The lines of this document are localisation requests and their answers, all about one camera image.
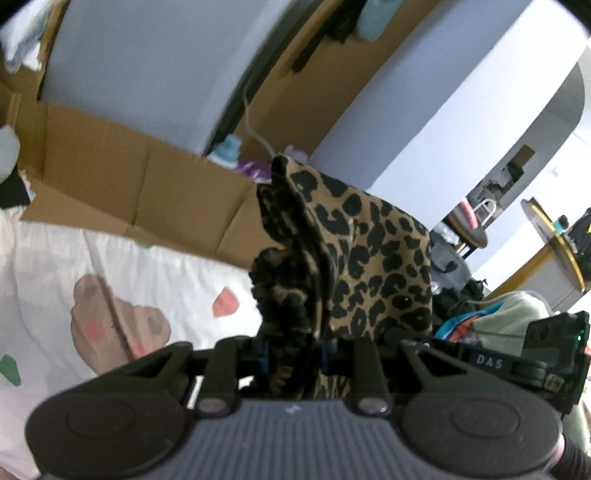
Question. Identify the flattened brown cardboard sheet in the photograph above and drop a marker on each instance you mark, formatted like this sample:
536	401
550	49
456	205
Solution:
138	184

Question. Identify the teal cloth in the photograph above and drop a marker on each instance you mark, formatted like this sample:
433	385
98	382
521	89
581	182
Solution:
374	21

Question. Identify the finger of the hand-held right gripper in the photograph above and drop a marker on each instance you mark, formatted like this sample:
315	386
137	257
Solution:
396	335

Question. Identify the leopard print garment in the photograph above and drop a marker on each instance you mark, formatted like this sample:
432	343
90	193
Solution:
378	258

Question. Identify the pink plastic item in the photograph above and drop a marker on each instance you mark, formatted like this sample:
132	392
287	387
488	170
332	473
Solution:
467	213

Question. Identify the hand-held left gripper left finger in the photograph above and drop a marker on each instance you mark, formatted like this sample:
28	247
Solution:
263	355

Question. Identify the blue printed cloth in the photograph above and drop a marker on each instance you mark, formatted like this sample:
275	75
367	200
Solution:
455	323

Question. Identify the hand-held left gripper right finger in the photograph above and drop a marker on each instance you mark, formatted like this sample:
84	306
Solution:
325	356

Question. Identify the white pillow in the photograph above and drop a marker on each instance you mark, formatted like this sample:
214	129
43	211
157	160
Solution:
23	44

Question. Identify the purple detergent pouch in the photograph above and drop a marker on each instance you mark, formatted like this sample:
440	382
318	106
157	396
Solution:
254	170

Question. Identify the round black stool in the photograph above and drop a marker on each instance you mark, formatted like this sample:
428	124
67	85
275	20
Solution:
468	233

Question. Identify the round yellow rimmed table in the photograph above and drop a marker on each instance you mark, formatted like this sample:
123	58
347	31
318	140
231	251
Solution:
554	235

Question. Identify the tall brown cardboard box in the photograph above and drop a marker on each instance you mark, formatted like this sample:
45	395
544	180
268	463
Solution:
314	106

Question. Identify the blue detergent bottle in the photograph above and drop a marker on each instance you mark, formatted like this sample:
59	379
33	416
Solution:
228	152

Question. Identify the grey refrigerator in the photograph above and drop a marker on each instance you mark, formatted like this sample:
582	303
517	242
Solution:
152	60

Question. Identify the black garment under neck pillow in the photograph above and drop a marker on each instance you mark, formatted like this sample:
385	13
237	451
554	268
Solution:
14	191

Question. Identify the cream bear printed blanket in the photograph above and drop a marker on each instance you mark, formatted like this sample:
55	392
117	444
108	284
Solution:
175	281

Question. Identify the green cloth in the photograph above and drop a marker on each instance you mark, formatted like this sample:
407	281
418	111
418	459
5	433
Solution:
508	314

